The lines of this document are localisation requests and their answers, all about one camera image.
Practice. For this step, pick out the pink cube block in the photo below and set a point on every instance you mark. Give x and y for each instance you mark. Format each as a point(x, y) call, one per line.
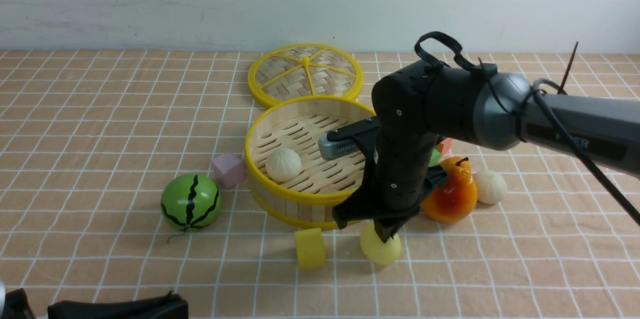
point(444, 146)

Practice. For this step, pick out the woven bamboo steamer lid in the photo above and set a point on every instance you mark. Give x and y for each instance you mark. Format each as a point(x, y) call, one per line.
point(303, 70)

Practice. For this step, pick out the green toy watermelon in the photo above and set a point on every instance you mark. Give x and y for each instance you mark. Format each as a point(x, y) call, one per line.
point(191, 202)

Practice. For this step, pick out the yellow bun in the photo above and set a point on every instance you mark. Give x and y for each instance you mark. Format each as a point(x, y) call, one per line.
point(377, 251)

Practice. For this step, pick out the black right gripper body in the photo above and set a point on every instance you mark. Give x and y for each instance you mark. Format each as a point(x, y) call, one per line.
point(395, 181)

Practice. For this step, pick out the bamboo steamer tray yellow rim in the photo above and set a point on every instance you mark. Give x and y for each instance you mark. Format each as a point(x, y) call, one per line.
point(307, 200)

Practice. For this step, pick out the checkered orange tablecloth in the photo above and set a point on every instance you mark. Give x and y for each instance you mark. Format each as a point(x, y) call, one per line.
point(89, 139)

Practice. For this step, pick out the white bun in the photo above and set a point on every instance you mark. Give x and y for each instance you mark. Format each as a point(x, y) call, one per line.
point(283, 165)
point(491, 187)

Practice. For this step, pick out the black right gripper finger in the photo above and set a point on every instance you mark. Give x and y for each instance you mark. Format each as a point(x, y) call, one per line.
point(387, 228)

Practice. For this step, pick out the green cube block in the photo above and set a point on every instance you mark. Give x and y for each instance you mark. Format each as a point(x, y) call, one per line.
point(435, 158)

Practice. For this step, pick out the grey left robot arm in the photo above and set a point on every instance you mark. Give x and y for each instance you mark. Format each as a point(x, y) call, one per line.
point(15, 305)

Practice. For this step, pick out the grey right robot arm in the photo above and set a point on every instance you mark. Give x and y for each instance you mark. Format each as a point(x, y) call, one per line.
point(419, 104)

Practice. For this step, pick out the purple cube block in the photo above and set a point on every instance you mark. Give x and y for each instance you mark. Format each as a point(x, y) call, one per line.
point(228, 170)

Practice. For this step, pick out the yellow cube block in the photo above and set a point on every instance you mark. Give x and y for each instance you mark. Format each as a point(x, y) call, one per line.
point(309, 248)

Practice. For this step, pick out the orange toy pear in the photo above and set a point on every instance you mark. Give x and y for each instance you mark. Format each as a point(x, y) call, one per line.
point(457, 198)

